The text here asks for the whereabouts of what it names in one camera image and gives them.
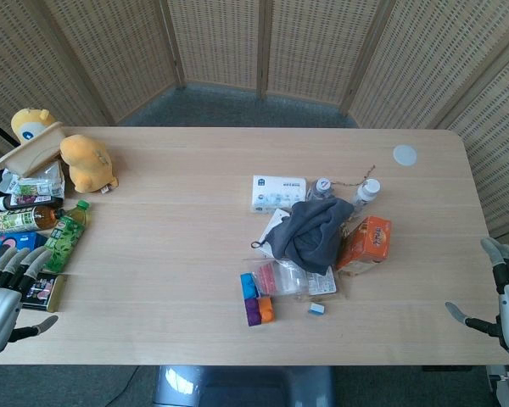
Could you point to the woven bamboo folding screen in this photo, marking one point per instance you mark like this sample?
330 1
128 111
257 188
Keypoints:
220 42

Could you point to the colourful block toy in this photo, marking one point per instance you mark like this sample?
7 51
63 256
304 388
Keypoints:
258 307

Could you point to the clear bottle white cap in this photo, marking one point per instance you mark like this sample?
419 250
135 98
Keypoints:
322 187

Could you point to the white paper packet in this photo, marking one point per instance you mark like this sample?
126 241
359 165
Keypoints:
275 222

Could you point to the yellow plush toy blue patch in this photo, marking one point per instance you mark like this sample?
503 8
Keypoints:
29 125

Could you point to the black tin box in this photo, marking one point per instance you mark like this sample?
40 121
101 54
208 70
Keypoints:
42 292

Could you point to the blue cookie box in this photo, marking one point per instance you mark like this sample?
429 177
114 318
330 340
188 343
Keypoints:
12 248

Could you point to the white tissue pack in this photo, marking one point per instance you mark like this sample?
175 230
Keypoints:
275 193

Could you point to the small blue eraser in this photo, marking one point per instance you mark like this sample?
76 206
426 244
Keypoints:
317 309

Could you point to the round white table cap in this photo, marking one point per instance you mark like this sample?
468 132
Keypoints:
405 155

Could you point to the white and green snack bag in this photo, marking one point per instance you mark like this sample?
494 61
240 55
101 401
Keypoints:
36 184

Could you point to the brown tea bottle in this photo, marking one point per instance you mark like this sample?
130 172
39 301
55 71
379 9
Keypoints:
19 220

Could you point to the white milk bottle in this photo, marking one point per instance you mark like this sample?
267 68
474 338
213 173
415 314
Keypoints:
368 191

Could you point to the beige plastic basket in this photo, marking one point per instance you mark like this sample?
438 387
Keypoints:
31 154

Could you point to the thin brown twig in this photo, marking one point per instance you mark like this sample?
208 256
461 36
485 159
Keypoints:
351 181

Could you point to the clear zip bag red strip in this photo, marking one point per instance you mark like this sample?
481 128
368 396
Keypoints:
280 280

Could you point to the grey towel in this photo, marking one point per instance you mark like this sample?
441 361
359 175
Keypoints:
311 233

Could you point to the green tea bottle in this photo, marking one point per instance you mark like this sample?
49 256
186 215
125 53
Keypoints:
65 239

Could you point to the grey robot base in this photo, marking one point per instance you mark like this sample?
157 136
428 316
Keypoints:
242 388

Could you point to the dark drink bottle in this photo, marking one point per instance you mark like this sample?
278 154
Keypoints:
27 201

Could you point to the orange snack box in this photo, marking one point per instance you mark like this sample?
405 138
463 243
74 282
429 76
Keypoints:
367 243

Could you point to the orange plush toy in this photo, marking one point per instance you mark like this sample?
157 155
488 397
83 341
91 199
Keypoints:
87 163

